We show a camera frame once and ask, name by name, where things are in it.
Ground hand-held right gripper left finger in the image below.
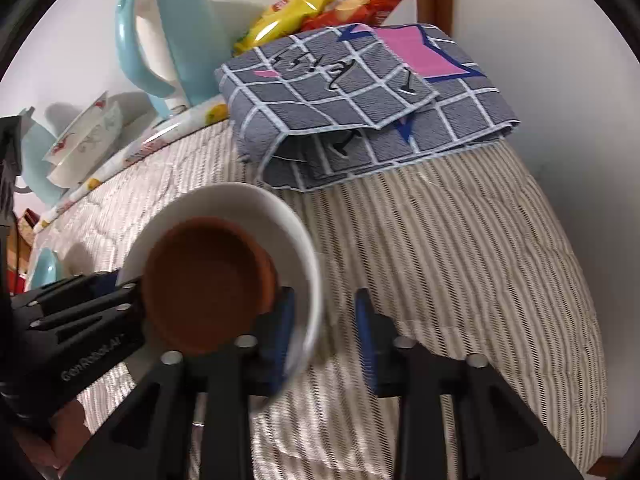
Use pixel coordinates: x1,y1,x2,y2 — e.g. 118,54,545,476
90,285,296,480

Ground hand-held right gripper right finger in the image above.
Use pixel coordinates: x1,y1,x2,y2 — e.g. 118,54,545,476
352,287,586,480

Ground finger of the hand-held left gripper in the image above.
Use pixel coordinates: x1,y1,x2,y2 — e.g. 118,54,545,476
27,299,147,334
10,270,137,312

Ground light blue plate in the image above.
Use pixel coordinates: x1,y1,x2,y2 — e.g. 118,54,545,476
29,247,66,291

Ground small brown bowl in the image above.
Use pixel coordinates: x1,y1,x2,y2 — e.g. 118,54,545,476
141,216,276,356
252,247,280,316

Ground plain white bowl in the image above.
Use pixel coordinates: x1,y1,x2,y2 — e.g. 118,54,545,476
119,182,323,401

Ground person's left hand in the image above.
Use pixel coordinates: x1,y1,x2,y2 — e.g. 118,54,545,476
47,399,98,478

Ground brown cardboard box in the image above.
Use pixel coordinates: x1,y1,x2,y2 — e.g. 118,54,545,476
17,209,39,246

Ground striped quilt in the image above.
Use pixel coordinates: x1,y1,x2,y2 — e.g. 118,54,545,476
32,122,608,480

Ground light blue thermos jug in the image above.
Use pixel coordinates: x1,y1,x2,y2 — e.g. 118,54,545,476
17,122,63,208

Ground white bowl grey print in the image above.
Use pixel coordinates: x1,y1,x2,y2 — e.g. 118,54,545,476
47,102,124,187

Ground white bowl red blue print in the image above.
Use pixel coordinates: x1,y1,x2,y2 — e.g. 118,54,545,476
42,91,112,165

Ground floral plastic mat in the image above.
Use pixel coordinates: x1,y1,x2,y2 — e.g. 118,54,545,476
32,101,231,233

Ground grey checkered cloth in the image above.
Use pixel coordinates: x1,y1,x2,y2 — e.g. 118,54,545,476
215,22,521,192

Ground light blue electric kettle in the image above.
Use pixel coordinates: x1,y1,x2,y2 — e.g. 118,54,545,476
115,0,236,116

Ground yellow chip bag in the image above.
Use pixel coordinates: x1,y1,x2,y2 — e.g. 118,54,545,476
232,0,346,56

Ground red chip bag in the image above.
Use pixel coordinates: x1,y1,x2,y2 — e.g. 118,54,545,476
300,0,406,31

